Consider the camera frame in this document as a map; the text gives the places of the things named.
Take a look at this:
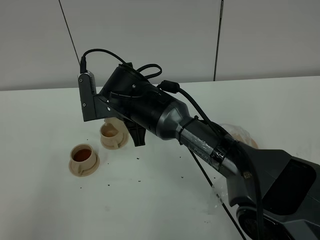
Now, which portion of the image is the beige far teacup with saucer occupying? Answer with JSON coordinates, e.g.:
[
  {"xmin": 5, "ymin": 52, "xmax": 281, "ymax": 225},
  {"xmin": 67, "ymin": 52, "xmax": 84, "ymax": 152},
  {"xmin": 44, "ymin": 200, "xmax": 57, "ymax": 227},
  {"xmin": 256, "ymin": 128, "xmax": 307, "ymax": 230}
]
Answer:
[{"xmin": 99, "ymin": 123, "xmax": 129, "ymax": 150}]

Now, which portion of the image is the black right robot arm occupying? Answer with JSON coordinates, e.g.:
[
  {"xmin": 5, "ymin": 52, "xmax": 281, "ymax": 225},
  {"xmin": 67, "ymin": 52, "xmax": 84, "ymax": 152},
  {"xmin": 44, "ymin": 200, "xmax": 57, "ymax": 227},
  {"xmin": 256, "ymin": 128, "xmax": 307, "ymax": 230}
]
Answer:
[{"xmin": 99, "ymin": 63, "xmax": 320, "ymax": 240}]

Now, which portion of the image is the beige teacup with saucer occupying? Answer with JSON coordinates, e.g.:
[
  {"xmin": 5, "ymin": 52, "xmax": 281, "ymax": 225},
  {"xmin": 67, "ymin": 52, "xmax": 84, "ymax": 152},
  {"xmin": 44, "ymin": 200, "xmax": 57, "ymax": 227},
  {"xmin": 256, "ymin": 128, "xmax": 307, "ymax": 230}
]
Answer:
[
  {"xmin": 99, "ymin": 123, "xmax": 129, "ymax": 150},
  {"xmin": 68, "ymin": 144, "xmax": 100, "ymax": 177}
]

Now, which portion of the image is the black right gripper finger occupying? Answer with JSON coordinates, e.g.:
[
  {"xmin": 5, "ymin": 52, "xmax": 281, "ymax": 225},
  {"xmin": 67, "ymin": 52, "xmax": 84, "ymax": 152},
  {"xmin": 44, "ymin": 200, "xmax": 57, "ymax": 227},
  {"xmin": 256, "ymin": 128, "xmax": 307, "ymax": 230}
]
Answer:
[
  {"xmin": 122, "ymin": 62, "xmax": 133, "ymax": 69},
  {"xmin": 123, "ymin": 118, "xmax": 146, "ymax": 147}
]

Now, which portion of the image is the beige round teapot tray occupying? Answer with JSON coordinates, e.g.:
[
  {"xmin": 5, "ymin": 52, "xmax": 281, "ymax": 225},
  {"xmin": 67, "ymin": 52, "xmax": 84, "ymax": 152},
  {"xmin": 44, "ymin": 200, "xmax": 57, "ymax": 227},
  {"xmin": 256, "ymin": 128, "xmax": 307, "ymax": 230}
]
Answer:
[{"xmin": 221, "ymin": 123, "xmax": 259, "ymax": 149}]

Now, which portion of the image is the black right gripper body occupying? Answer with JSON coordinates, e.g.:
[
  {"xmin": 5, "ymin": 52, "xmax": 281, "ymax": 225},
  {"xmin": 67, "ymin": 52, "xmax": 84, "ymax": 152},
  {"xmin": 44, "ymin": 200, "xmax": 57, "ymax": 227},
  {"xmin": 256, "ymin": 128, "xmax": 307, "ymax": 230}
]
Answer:
[{"xmin": 99, "ymin": 63, "xmax": 165, "ymax": 125}]

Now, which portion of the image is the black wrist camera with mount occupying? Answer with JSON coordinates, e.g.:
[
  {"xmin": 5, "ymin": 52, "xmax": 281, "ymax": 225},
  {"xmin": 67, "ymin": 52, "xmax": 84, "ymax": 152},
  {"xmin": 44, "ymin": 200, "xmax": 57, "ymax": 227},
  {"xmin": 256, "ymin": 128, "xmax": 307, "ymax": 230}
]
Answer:
[{"xmin": 78, "ymin": 71, "xmax": 124, "ymax": 122}]

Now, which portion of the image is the thin black camera cable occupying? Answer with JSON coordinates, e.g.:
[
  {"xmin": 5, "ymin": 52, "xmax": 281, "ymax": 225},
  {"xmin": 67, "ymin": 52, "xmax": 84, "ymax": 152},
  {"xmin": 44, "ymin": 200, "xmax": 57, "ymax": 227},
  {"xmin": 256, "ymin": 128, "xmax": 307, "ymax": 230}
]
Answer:
[{"xmin": 79, "ymin": 48, "xmax": 247, "ymax": 240}]

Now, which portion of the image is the beige teapot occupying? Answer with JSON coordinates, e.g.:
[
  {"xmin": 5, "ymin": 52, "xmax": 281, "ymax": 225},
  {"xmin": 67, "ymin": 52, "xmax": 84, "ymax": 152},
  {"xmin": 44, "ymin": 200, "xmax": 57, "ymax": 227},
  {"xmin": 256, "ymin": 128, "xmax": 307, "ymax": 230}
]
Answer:
[{"xmin": 104, "ymin": 117, "xmax": 128, "ymax": 133}]

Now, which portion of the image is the beige near teacup with saucer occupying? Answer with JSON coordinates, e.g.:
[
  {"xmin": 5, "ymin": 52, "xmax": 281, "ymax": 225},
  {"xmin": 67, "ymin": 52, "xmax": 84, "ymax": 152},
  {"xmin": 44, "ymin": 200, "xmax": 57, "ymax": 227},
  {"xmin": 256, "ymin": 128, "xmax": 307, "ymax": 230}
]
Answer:
[{"xmin": 68, "ymin": 144, "xmax": 100, "ymax": 177}]

